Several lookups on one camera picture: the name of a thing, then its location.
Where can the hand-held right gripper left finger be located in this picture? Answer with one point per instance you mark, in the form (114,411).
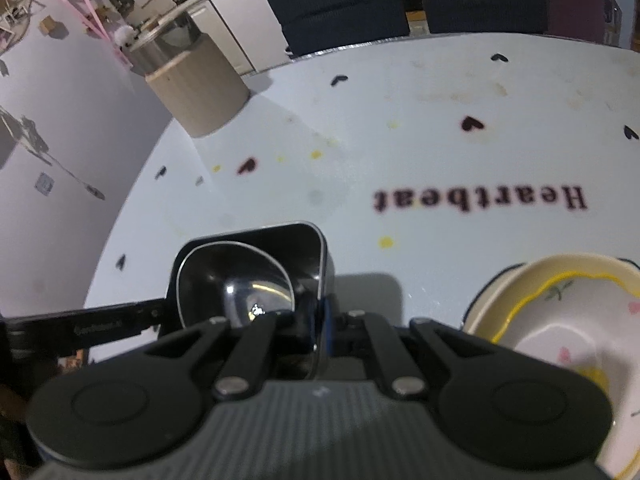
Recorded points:
(265,330)

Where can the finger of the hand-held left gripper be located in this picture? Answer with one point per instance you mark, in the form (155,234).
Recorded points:
(147,315)

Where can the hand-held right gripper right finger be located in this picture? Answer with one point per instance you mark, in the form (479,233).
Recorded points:
(327,330)

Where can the square steel dish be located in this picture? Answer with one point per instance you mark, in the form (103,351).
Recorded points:
(305,250)

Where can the lemon print bowl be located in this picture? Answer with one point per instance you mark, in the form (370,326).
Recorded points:
(575,320)

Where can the beige thermos jug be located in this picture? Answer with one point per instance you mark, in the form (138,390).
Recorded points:
(200,95)

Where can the white fluffy pompom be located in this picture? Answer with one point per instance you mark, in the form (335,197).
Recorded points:
(124,35)

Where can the cardboard box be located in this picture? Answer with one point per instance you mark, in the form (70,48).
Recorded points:
(417,22)

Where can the maroon chair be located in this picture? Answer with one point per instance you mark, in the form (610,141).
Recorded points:
(575,0)

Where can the wall socket plate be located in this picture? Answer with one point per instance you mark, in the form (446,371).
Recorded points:
(45,183)

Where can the wooden wall block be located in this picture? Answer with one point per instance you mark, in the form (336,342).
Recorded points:
(50,25)

